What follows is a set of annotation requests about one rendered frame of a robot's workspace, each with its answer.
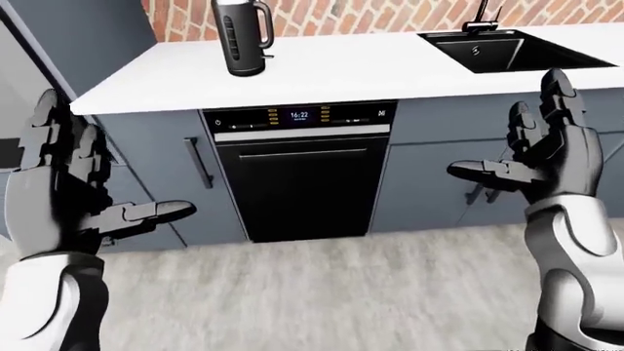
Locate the black dishwasher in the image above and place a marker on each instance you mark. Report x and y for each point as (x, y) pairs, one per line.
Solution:
(300, 172)

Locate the white countertop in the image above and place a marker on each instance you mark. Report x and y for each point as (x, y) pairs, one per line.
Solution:
(312, 69)

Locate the grey tall cabinet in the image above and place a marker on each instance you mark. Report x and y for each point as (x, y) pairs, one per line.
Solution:
(78, 40)

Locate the black electric kettle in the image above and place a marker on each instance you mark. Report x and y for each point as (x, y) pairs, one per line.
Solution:
(243, 36)

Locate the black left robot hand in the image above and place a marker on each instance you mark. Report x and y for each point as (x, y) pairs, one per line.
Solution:
(34, 208)

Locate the grey base cabinet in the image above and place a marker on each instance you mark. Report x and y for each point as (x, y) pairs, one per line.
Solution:
(439, 164)

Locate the black sink faucet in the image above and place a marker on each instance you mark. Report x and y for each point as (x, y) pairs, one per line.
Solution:
(481, 18)

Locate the black kitchen sink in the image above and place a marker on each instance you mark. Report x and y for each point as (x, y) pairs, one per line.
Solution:
(512, 49)

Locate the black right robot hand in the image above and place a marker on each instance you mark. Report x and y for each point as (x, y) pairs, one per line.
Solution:
(568, 161)

